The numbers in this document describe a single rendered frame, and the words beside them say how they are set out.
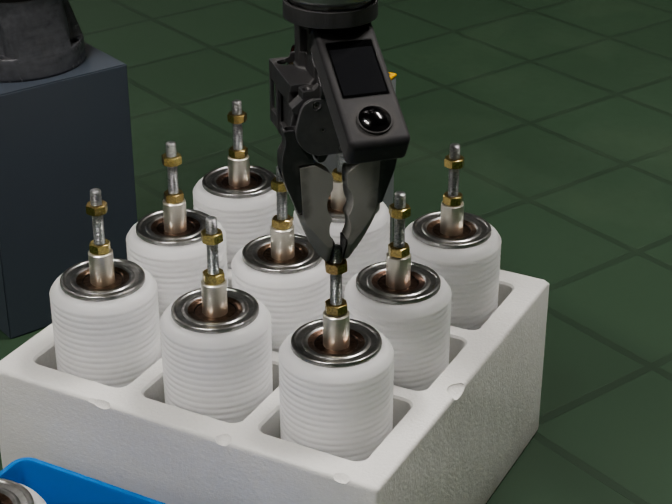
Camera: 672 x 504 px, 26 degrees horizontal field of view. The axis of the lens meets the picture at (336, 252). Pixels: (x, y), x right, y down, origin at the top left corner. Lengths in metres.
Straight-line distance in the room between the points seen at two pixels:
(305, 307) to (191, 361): 0.14
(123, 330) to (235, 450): 0.16
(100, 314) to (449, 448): 0.33
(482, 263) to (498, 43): 1.32
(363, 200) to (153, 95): 1.31
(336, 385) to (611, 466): 0.43
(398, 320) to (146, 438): 0.24
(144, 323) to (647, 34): 1.62
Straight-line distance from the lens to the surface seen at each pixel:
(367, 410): 1.19
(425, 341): 1.28
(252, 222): 1.46
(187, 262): 1.37
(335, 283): 1.17
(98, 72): 1.67
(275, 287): 1.31
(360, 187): 1.13
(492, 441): 1.41
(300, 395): 1.19
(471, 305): 1.38
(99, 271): 1.30
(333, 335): 1.19
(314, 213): 1.13
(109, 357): 1.30
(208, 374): 1.24
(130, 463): 1.29
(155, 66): 2.55
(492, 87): 2.45
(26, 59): 1.65
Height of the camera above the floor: 0.87
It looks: 27 degrees down
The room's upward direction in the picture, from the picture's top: straight up
